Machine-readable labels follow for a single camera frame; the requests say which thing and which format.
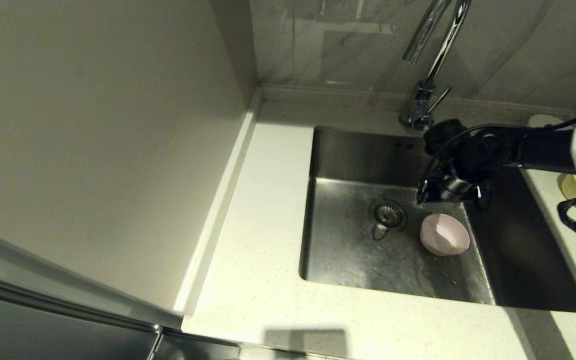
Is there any round metal drain strainer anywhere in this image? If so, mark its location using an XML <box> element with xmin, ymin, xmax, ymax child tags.
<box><xmin>368</xmin><ymin>199</ymin><xmax>409</xmax><ymax>233</ymax></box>

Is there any pink plastic bowl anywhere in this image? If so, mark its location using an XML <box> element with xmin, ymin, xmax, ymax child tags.
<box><xmin>419</xmin><ymin>213</ymin><xmax>470</xmax><ymax>257</ymax></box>

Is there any beige cabinet side panel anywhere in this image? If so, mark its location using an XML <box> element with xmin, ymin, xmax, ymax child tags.
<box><xmin>0</xmin><ymin>0</ymin><xmax>261</xmax><ymax>328</ymax></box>

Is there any yellow plastic bowl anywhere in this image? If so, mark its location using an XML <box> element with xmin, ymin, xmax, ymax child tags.
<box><xmin>558</xmin><ymin>172</ymin><xmax>576</xmax><ymax>216</ymax></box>

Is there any grey metal appliance door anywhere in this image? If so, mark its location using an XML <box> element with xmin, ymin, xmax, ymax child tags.
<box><xmin>0</xmin><ymin>260</ymin><xmax>241</xmax><ymax>360</ymax></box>

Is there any white plastic bowl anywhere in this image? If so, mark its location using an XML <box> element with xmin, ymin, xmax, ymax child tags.
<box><xmin>528</xmin><ymin>114</ymin><xmax>565</xmax><ymax>129</ymax></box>

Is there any stainless steel sink basin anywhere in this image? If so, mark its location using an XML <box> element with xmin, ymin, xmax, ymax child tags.
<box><xmin>298</xmin><ymin>127</ymin><xmax>576</xmax><ymax>313</ymax></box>

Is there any chrome gooseneck kitchen faucet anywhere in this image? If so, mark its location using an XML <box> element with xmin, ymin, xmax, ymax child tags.
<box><xmin>400</xmin><ymin>0</ymin><xmax>472</xmax><ymax>132</ymax></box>

